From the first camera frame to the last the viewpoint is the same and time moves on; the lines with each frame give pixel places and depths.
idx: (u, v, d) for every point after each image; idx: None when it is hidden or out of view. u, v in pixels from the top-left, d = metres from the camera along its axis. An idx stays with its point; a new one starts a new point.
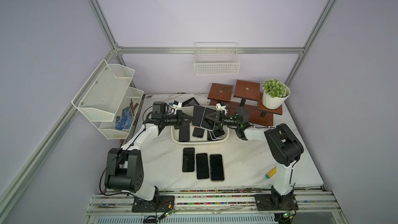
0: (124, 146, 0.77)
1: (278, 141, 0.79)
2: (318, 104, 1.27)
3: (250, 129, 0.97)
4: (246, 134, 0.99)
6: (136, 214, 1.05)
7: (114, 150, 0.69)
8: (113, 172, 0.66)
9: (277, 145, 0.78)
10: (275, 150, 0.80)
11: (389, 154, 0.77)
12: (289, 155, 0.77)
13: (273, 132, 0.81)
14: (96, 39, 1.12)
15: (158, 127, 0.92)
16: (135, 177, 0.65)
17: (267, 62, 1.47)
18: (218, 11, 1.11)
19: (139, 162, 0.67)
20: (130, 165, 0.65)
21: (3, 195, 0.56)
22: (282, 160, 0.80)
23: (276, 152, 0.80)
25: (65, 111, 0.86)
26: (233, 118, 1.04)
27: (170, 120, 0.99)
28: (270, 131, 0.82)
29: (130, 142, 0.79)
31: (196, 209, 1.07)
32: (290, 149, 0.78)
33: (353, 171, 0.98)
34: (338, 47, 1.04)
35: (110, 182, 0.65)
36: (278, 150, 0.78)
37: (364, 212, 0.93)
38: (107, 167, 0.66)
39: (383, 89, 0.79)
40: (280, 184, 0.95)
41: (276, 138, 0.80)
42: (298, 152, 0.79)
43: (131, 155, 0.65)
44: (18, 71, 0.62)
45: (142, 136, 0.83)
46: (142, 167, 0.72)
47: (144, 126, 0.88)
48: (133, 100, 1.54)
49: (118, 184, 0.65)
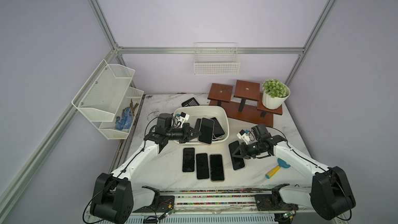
0: (115, 172, 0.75)
1: (329, 193, 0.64)
2: (318, 104, 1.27)
3: (283, 148, 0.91)
4: (275, 152, 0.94)
6: (136, 214, 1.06)
7: (104, 176, 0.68)
8: (99, 200, 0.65)
9: (327, 196, 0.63)
10: (321, 200, 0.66)
11: (390, 155, 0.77)
12: (337, 211, 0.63)
13: (327, 181, 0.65)
14: (96, 38, 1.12)
15: (160, 144, 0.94)
16: (122, 209, 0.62)
17: (267, 62, 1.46)
18: (218, 11, 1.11)
19: (127, 193, 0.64)
20: (118, 196, 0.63)
21: (3, 195, 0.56)
22: (324, 213, 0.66)
23: (320, 202, 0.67)
25: (65, 111, 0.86)
26: (256, 144, 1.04)
27: (175, 134, 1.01)
28: (323, 180, 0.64)
29: (122, 168, 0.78)
31: (196, 209, 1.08)
32: (340, 204, 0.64)
33: (353, 171, 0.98)
34: (338, 47, 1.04)
35: (97, 208, 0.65)
36: (326, 202, 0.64)
37: (364, 212, 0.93)
38: (94, 193, 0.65)
39: (384, 89, 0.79)
40: (289, 198, 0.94)
41: (328, 190, 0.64)
42: (348, 208, 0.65)
43: (120, 186, 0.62)
44: (19, 71, 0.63)
45: (135, 162, 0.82)
46: (131, 197, 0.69)
47: (142, 147, 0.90)
48: (133, 100, 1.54)
49: (104, 213, 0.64)
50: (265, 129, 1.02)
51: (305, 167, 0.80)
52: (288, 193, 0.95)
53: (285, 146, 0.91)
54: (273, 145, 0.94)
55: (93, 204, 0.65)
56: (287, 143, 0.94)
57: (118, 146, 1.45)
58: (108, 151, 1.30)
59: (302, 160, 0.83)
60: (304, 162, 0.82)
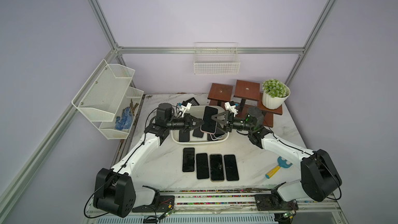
0: (115, 167, 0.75)
1: (317, 176, 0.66)
2: (318, 103, 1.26)
3: (273, 142, 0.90)
4: (264, 145, 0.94)
6: (136, 214, 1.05)
7: (104, 171, 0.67)
8: (101, 194, 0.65)
9: (316, 181, 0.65)
10: (310, 183, 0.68)
11: (389, 154, 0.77)
12: (326, 192, 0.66)
13: (314, 165, 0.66)
14: (96, 38, 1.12)
15: (160, 136, 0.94)
16: (123, 203, 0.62)
17: (267, 62, 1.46)
18: (218, 11, 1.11)
19: (128, 188, 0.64)
20: (118, 191, 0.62)
21: (3, 196, 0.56)
22: (315, 195, 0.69)
23: (310, 186, 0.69)
25: (65, 111, 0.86)
26: (245, 122, 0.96)
27: (176, 124, 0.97)
28: (311, 164, 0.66)
29: (123, 162, 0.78)
31: (196, 209, 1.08)
32: (328, 185, 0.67)
33: (353, 171, 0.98)
34: (339, 47, 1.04)
35: (99, 202, 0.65)
36: (315, 185, 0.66)
37: (365, 211, 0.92)
38: (96, 188, 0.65)
39: (383, 89, 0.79)
40: (290, 195, 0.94)
41: (317, 173, 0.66)
42: (336, 185, 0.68)
43: (121, 181, 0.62)
44: (18, 71, 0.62)
45: (135, 156, 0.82)
46: (133, 191, 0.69)
47: (143, 140, 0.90)
48: (133, 100, 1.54)
49: (107, 207, 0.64)
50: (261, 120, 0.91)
51: (293, 154, 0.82)
52: (287, 190, 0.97)
53: (272, 138, 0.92)
54: (261, 138, 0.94)
55: (96, 198, 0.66)
56: (274, 134, 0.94)
57: (118, 146, 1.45)
58: (108, 151, 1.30)
59: (289, 149, 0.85)
60: (292, 150, 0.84)
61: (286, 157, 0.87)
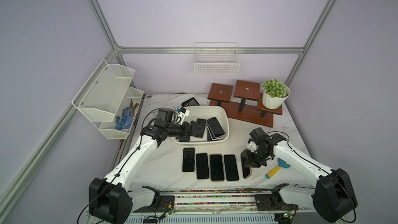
0: (109, 177, 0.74)
1: (333, 196, 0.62)
2: (317, 103, 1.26)
3: (283, 149, 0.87)
4: (278, 152, 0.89)
6: (136, 214, 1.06)
7: (98, 181, 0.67)
8: (95, 205, 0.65)
9: (330, 201, 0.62)
10: (323, 204, 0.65)
11: (389, 154, 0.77)
12: (339, 213, 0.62)
13: (331, 184, 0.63)
14: (96, 38, 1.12)
15: (157, 138, 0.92)
16: (118, 213, 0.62)
17: (267, 62, 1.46)
18: (218, 10, 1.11)
19: (123, 198, 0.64)
20: (112, 202, 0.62)
21: (3, 195, 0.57)
22: (327, 215, 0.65)
23: (322, 205, 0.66)
25: (65, 111, 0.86)
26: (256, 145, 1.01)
27: (175, 130, 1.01)
28: (327, 184, 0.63)
29: (116, 171, 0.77)
31: (196, 209, 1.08)
32: (343, 207, 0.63)
33: (351, 170, 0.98)
34: (338, 47, 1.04)
35: (95, 212, 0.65)
36: (329, 206, 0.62)
37: (364, 211, 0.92)
38: (89, 199, 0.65)
39: (384, 88, 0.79)
40: (290, 198, 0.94)
41: (333, 194, 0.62)
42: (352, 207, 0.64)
43: (114, 192, 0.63)
44: (18, 70, 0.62)
45: (129, 164, 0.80)
46: (129, 198, 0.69)
47: (138, 145, 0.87)
48: (133, 100, 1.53)
49: (102, 216, 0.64)
50: (262, 130, 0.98)
51: (309, 170, 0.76)
52: (289, 194, 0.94)
53: (285, 147, 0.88)
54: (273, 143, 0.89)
55: (91, 208, 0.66)
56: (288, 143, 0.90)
57: (118, 146, 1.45)
58: (109, 151, 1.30)
59: (304, 162, 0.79)
60: (307, 164, 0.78)
61: (302, 172, 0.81)
